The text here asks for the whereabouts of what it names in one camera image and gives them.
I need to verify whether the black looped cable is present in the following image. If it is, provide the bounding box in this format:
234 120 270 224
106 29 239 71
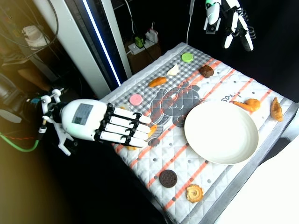
0 0 59 51

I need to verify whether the pink toy disc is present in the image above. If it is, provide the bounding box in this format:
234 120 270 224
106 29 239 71
129 94 143 105

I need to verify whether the orange fried toy food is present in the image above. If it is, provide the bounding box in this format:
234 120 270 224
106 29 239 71
148 77 168 88

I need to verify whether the white toy dumpling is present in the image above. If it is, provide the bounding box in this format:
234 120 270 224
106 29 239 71
166 64 180 76

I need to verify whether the cream round plate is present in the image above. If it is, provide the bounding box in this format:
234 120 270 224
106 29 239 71
184 100 259 165

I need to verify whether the white pillar with blue light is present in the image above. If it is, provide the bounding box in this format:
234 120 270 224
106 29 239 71
32 0 133 99

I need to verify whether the white power strip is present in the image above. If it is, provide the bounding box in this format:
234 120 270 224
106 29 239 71
127 41 159 56

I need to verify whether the brown chocolate toy cookie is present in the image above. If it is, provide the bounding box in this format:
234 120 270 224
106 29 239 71
159 169 178 188

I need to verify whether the toy fried chicken drumstick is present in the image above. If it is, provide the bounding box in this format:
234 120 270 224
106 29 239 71
233 98 261 112

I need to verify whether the brown chocolate cake piece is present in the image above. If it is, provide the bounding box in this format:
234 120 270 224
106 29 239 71
199 64 214 78

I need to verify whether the green cable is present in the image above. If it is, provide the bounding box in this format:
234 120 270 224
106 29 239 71
0 132 40 154

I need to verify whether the yellow toy tart biscuit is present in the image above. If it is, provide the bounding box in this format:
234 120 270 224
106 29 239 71
185 184 204 203

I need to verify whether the brown cardboard box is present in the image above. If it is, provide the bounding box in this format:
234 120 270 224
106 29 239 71
125 43 162 75

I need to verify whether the golden toy fried dumpling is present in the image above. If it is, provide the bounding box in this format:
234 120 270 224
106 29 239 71
270 97 284 122

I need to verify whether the green plug adapter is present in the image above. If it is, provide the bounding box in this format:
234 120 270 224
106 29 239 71
134 35 145 49

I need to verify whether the grey quilt with bear print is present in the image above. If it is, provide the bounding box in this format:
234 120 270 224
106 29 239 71
99 42 299 224

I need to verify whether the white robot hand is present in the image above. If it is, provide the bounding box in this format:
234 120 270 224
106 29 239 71
61 98 152 148
203 0 256 52

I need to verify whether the white charger plug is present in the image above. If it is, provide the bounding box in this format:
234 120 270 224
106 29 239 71
145 29 159 44

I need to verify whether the white crumpled cloth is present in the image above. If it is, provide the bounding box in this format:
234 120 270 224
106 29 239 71
22 25 51 47

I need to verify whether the thin white power cable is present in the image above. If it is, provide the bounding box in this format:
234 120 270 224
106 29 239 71
124 0 137 36

